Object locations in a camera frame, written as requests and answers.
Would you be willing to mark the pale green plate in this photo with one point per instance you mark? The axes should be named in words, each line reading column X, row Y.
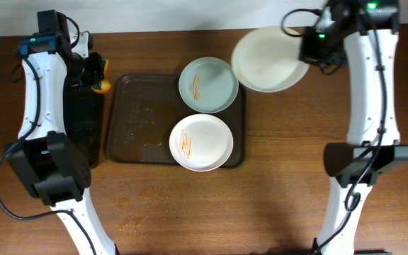
column 208, row 85

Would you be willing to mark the white plate with sauce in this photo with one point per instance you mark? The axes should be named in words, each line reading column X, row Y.
column 201, row 142

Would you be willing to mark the cream white plate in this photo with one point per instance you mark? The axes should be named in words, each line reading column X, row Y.
column 267, row 59

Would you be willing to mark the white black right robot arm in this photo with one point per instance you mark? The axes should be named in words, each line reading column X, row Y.
column 364, row 35

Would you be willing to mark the brown serving tray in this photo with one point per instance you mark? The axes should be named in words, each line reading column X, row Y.
column 146, row 107

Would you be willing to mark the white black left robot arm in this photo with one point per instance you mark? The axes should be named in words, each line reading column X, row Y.
column 59, row 140

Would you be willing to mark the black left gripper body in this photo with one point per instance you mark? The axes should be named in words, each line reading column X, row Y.
column 94, row 69

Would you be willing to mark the green yellow scrub sponge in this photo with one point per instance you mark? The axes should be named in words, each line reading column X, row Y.
column 103, row 86

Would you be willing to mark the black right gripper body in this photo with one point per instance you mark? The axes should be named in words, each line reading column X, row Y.
column 317, row 52

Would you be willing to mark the black plastic tray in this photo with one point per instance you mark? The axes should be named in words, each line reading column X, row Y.
column 83, row 119

